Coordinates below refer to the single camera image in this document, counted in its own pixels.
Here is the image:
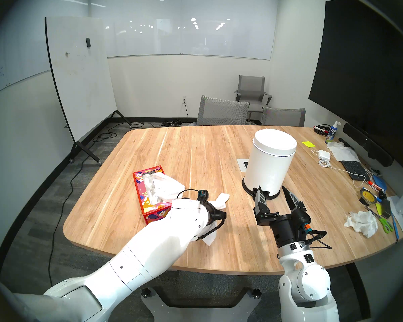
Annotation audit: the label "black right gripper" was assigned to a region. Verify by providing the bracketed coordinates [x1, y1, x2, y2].
[254, 185, 307, 249]

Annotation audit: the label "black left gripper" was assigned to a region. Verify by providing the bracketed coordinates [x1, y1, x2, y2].
[201, 201, 228, 240]

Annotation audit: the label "white tissue sheet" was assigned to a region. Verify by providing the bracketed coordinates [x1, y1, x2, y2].
[144, 172, 186, 204]
[201, 193, 230, 247]

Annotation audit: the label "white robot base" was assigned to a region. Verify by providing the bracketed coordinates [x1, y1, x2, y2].
[140, 286, 262, 322]

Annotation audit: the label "colourful floral tissue box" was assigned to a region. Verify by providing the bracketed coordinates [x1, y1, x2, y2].
[133, 165, 172, 225]

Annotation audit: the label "crumpled white tissue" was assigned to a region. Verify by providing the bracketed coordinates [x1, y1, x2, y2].
[344, 211, 378, 238]

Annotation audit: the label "white pedal trash can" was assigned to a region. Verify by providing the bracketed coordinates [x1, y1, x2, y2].
[242, 129, 297, 200]

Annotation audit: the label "black keyboard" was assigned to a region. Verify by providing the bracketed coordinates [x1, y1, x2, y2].
[341, 160, 370, 181]

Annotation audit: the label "flat white paper towel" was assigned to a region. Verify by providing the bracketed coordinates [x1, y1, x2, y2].
[327, 142, 360, 162]

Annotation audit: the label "grey mesh office chair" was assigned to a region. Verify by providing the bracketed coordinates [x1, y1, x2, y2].
[261, 107, 306, 127]
[188, 95, 250, 126]

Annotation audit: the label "black tape roll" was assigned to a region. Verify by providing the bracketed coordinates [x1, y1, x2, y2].
[359, 188, 378, 206]

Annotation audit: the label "whiteboard cleaner spray bottle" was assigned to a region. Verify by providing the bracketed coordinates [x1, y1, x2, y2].
[325, 121, 342, 144]

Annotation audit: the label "red whiteboard marker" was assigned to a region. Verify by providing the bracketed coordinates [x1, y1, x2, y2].
[367, 180, 387, 193]

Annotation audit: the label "black felt eraser block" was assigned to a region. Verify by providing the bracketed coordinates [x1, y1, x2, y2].
[379, 199, 392, 219]

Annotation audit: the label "black video sound bar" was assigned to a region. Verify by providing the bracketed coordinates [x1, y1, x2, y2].
[343, 123, 394, 167]

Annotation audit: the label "grey office chair with armrests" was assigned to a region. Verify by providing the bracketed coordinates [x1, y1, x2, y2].
[234, 75, 272, 122]

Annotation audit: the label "rolling whiteboard on stand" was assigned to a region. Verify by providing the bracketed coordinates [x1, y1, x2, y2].
[45, 17, 133, 166]

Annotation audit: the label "black braided left gripper cable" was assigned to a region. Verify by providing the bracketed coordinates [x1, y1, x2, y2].
[191, 218, 226, 242]

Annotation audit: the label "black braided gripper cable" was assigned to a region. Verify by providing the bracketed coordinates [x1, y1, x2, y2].
[191, 218, 226, 242]
[306, 229, 333, 249]

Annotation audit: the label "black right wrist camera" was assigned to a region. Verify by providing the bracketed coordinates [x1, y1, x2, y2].
[290, 207, 312, 234]

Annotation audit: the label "thin black left camera cable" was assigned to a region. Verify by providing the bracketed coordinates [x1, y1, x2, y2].
[176, 189, 202, 202]

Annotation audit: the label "black braided right gripper cable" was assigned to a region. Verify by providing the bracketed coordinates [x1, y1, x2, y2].
[306, 229, 333, 249]

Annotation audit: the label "white charger cable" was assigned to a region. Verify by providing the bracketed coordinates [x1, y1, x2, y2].
[311, 150, 370, 188]

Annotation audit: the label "green handled scissors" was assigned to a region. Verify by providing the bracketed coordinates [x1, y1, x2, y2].
[364, 206, 394, 233]

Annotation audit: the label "large black wall screen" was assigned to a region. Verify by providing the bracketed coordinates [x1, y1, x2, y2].
[308, 0, 403, 171]

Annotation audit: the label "wide glass wall whiteboard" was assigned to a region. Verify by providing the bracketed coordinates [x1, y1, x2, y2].
[87, 0, 279, 61]

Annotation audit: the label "written wall whiteboard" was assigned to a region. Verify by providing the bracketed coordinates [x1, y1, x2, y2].
[0, 23, 51, 100]

